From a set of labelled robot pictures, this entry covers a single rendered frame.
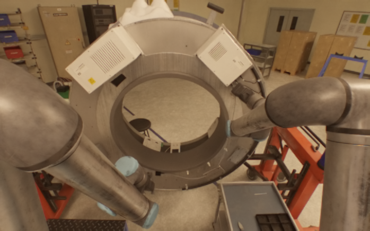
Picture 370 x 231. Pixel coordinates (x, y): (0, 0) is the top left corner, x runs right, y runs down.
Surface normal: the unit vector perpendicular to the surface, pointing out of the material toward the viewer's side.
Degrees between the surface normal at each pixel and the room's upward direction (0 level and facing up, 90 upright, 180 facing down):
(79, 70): 90
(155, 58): 90
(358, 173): 66
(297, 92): 53
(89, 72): 90
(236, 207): 0
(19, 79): 37
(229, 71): 90
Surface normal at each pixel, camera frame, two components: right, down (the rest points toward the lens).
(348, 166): -0.77, -0.01
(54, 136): 0.83, 0.08
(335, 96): -0.22, -0.05
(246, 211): 0.03, -0.86
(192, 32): 0.03, 0.51
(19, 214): 0.88, 0.25
